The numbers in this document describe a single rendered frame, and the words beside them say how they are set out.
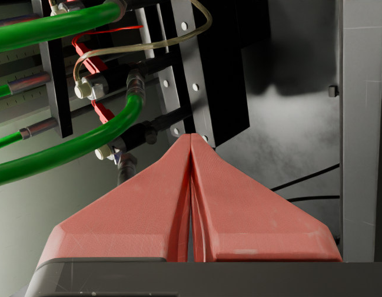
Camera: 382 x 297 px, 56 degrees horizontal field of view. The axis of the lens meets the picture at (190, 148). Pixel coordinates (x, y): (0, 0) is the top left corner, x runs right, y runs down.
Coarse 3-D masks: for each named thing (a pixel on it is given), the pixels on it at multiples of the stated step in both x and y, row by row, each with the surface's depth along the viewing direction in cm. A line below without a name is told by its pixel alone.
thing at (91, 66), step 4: (80, 44) 45; (76, 48) 45; (80, 48) 44; (84, 48) 44; (80, 52) 44; (84, 52) 44; (96, 56) 44; (88, 60) 43; (92, 60) 43; (96, 60) 43; (100, 60) 44; (88, 64) 43; (92, 64) 43; (96, 64) 43; (100, 64) 43; (104, 64) 43; (88, 68) 44; (92, 68) 43; (96, 68) 43; (100, 68) 43; (104, 68) 43; (92, 72) 43
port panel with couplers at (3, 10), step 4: (12, 4) 59; (16, 4) 59; (20, 4) 60; (24, 4) 60; (0, 8) 58; (4, 8) 58; (8, 8) 59; (12, 8) 59; (16, 8) 59; (20, 8) 60; (24, 8) 60; (28, 8) 61; (0, 12) 58; (4, 12) 58; (8, 12) 59
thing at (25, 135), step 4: (24, 128) 57; (16, 132) 56; (20, 132) 56; (24, 132) 56; (8, 136) 55; (12, 136) 55; (16, 136) 56; (20, 136) 56; (24, 136) 56; (28, 136) 57; (0, 140) 54; (4, 140) 55; (8, 140) 55; (12, 140) 55; (16, 140) 56; (0, 144) 54; (4, 144) 55; (8, 144) 55
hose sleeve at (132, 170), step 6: (126, 162) 39; (132, 162) 39; (120, 168) 38; (126, 168) 37; (132, 168) 38; (120, 174) 37; (126, 174) 36; (132, 174) 37; (120, 180) 36; (126, 180) 35
